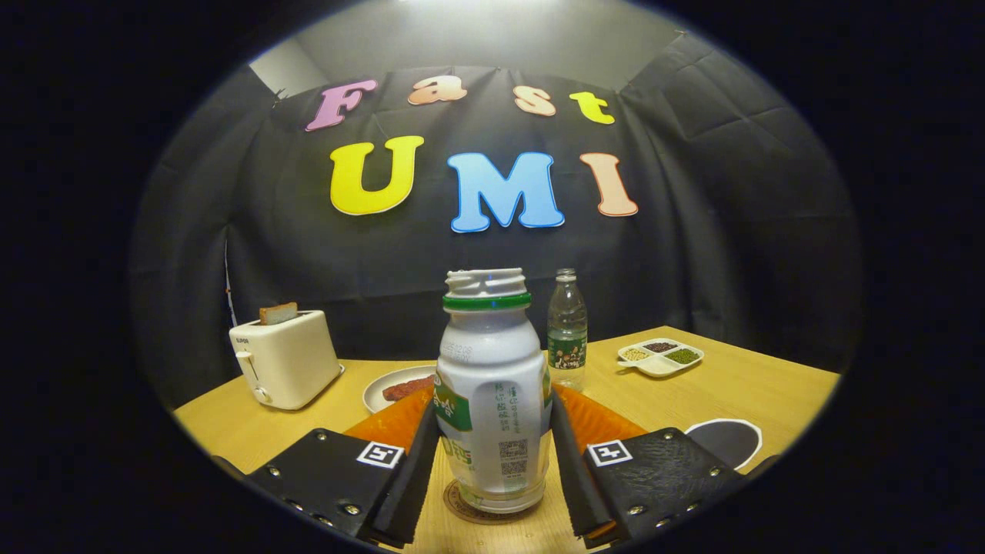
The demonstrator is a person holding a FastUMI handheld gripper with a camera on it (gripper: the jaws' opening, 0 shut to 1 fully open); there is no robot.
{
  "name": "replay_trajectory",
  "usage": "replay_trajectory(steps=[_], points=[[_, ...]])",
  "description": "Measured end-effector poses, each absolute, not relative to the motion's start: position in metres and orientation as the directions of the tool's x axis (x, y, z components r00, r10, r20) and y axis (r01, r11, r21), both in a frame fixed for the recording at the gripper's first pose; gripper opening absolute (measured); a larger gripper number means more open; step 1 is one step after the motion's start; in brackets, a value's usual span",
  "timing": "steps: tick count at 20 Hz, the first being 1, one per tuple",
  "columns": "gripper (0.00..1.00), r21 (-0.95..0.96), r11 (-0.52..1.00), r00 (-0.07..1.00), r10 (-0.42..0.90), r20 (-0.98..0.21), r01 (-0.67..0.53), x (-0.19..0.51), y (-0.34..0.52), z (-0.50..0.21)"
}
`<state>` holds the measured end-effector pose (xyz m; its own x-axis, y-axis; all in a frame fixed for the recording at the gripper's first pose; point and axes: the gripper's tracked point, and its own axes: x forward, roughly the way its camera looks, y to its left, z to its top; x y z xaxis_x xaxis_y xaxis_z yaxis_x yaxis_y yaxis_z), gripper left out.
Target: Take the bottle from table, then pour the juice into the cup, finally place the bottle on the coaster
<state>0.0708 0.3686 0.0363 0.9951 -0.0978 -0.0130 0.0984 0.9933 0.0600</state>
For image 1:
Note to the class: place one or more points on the wooden table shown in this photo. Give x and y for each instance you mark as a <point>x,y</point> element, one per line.
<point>769,385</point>

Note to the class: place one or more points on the cream white toaster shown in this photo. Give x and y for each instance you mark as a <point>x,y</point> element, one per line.
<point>288,362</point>

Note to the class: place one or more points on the toasted bread slice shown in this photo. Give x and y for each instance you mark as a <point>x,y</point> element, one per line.
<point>278,313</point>

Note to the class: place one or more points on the round cork coaster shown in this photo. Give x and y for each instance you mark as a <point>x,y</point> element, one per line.
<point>454,504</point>

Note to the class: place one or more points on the white round plate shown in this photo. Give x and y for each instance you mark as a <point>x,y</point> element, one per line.
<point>377,391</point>

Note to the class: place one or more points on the red meat strip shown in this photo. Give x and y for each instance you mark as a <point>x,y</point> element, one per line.
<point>408,388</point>

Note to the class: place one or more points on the clear plastic water bottle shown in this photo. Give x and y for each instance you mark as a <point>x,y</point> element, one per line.
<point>567,338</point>

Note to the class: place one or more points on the black backdrop cloth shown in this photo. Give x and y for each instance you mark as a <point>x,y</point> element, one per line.
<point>692,231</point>

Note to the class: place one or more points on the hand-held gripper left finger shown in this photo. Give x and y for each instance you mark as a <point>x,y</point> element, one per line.
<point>338,477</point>

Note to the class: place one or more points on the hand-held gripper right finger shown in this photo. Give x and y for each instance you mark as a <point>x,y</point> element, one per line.
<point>662,469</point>

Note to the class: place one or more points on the white divided tray with beans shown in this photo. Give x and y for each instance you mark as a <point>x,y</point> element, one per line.
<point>658,363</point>

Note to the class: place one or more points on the white juice bottle green label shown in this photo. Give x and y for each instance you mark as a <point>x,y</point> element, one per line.
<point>492,369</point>

